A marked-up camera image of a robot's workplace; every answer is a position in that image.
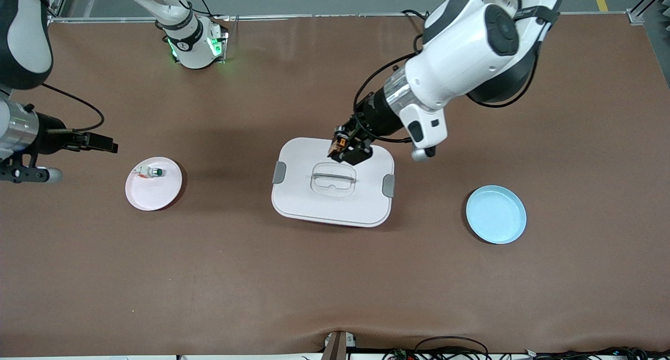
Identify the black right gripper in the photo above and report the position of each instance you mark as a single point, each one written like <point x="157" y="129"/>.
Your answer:
<point x="49" y="132"/>

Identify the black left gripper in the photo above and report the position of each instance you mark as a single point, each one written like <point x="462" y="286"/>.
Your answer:
<point x="378" y="117"/>

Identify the orange and black switch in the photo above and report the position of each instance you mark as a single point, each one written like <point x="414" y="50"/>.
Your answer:
<point x="338" y="140"/>

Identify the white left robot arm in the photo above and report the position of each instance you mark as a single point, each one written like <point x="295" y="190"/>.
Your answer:
<point x="460" y="51"/>

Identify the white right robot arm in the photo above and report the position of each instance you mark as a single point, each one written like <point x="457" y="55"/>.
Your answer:
<point x="26" y="41"/>

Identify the white lidded storage box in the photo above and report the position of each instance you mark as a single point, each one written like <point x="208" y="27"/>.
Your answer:
<point x="314" y="208"/>

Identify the pink round plate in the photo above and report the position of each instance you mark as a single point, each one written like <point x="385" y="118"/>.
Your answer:
<point x="154" y="195"/>

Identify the brown table mat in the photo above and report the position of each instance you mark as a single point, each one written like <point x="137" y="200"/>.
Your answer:
<point x="335" y="281"/>

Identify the light blue round plate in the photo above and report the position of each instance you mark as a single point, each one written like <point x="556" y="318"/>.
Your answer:
<point x="494" y="216"/>

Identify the green and white switch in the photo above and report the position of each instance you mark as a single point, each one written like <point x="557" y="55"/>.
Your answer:
<point x="152" y="172"/>

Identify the grey table edge rail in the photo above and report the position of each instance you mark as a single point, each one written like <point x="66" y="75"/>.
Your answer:
<point x="314" y="15"/>

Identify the brown camera mount post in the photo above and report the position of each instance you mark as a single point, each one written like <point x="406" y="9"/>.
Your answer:
<point x="337" y="347"/>

